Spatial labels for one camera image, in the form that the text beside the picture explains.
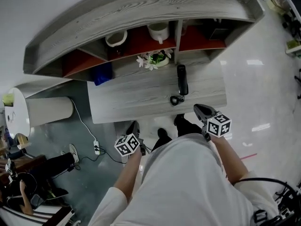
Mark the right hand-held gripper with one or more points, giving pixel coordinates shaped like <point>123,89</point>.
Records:
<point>219,126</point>

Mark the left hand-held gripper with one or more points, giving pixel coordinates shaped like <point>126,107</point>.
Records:
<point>127,145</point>

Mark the black handheld device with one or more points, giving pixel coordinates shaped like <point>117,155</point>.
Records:
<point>182,81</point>

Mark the person's right forearm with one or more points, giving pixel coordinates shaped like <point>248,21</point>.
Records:
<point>231,159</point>

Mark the person's left forearm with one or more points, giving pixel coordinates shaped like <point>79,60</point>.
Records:
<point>128,175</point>

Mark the person's black trousers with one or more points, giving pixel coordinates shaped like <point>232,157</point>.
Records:
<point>190,128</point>

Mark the person's right black shoe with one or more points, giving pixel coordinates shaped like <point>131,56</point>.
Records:
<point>179,119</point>

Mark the person's black shoe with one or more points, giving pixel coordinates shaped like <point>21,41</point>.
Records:
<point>179,119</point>
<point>162,132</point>

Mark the person's left black shoe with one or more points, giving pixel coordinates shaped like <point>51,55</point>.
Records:
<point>162,132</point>

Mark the grey wooden shelf unit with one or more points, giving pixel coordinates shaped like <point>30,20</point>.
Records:
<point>141,95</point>

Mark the white power strip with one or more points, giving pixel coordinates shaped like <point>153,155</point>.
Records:
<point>97,147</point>

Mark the red floor tape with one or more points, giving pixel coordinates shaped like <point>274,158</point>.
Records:
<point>248,156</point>

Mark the blue cloth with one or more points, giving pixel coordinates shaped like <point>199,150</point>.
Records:
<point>103,74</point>

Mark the white pot with flowers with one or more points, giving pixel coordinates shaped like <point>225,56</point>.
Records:
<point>156,59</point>

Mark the person's white shirt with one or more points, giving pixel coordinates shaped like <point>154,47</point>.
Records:
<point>185,185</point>

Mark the small black object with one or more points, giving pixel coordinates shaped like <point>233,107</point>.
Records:
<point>120,51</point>

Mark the dark box in shelf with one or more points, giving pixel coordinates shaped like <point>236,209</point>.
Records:
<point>219,34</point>

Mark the white cup left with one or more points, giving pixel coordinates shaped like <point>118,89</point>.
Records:
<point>116,40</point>

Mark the white cup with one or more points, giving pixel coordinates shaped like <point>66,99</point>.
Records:
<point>158,32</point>
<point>116,40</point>

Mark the white cup right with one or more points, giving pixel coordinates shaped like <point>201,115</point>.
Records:
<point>158,32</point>

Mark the light wooden stool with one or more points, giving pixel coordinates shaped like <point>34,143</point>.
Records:
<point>23,140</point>

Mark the white round table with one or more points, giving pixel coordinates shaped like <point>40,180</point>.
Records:
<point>18,116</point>

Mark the small black buckle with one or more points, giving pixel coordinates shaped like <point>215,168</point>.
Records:
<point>260,216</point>

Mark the yellow-green box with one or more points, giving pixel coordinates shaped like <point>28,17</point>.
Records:
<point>8,100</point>

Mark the white shelf unit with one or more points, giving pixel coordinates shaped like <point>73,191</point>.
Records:
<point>277,3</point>

